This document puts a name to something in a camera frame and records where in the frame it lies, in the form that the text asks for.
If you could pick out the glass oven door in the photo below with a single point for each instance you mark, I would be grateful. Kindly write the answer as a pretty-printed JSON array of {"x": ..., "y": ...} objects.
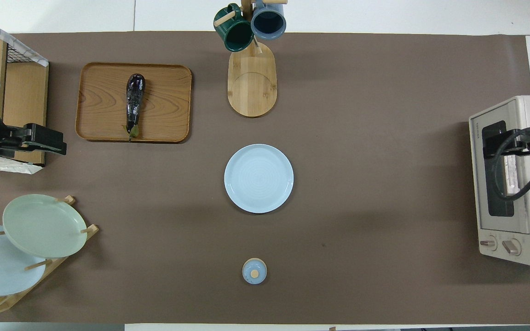
[{"x": 476, "y": 193}]

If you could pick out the dark purple eggplant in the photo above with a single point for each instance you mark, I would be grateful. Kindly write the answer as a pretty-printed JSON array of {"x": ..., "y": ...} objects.
[{"x": 135, "y": 92}]

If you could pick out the beige oven knob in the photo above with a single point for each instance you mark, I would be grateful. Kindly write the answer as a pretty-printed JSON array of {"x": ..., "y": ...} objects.
[
  {"x": 511, "y": 247},
  {"x": 488, "y": 243}
]

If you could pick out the wooden two-tier shelf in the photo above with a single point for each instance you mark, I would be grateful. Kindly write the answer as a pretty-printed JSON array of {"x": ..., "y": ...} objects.
[{"x": 25, "y": 96}]

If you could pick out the rectangular wooden tray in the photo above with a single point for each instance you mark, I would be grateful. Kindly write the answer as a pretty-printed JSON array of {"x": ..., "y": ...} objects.
[{"x": 104, "y": 101}]

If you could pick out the pale green plate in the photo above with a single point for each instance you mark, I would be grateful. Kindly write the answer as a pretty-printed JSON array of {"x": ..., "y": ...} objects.
[{"x": 44, "y": 225}]

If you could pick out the wooden plate rack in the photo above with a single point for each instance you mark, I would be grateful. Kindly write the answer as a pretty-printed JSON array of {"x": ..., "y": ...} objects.
[{"x": 91, "y": 230}]

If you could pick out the brown table mat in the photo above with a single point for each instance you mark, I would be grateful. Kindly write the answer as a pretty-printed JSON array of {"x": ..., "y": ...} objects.
[{"x": 361, "y": 138}]

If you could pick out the wooden mug tree stand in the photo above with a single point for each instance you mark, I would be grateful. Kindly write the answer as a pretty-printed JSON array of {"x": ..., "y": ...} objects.
[{"x": 251, "y": 82}]

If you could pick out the dark green mug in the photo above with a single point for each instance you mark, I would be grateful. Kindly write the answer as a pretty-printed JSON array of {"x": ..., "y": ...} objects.
[{"x": 237, "y": 34}]

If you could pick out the small blue lid wooden knob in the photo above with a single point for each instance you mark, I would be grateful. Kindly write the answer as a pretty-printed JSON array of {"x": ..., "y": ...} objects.
[{"x": 254, "y": 271}]

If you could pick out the blue mug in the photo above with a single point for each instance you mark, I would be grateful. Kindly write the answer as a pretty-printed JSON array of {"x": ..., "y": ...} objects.
[{"x": 268, "y": 23}]

